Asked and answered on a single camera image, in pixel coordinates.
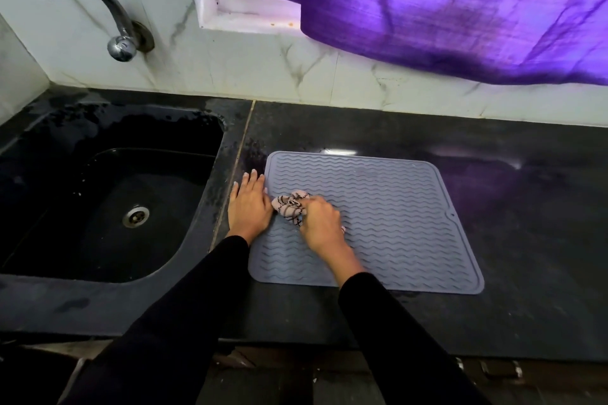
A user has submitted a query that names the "grey wavy silicone mat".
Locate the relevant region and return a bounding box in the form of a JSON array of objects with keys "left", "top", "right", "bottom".
[{"left": 247, "top": 151, "right": 485, "bottom": 295}]

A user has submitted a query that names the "person's right forearm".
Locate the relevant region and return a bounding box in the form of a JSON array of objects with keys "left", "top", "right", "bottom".
[{"left": 331, "top": 242, "right": 492, "bottom": 405}]

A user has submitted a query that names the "black stone sink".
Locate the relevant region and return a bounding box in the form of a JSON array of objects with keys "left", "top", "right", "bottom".
[{"left": 0, "top": 103, "right": 225, "bottom": 284}]

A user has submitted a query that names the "purple curtain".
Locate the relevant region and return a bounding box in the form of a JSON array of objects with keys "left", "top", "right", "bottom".
[{"left": 209, "top": 0, "right": 608, "bottom": 86}]

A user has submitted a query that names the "person's left hand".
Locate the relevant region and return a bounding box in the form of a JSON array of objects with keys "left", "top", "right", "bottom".
[{"left": 227, "top": 169, "right": 275, "bottom": 246}]

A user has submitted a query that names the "chrome wall tap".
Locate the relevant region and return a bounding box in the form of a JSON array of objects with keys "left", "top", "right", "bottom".
[{"left": 24, "top": 0, "right": 155, "bottom": 63}]

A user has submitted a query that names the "pink patterned cleaning cloth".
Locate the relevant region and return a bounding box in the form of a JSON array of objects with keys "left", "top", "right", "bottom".
[{"left": 271, "top": 190, "right": 346, "bottom": 234}]

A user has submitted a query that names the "steel sink drain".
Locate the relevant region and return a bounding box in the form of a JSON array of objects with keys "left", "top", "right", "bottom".
[{"left": 123, "top": 205, "right": 150, "bottom": 229}]

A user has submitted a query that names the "person's right hand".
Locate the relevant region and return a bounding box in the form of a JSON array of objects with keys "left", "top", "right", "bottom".
[{"left": 299, "top": 195, "right": 348, "bottom": 258}]

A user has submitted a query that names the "person's left forearm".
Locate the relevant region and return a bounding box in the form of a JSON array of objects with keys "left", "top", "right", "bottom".
[{"left": 59, "top": 235, "right": 251, "bottom": 405}]

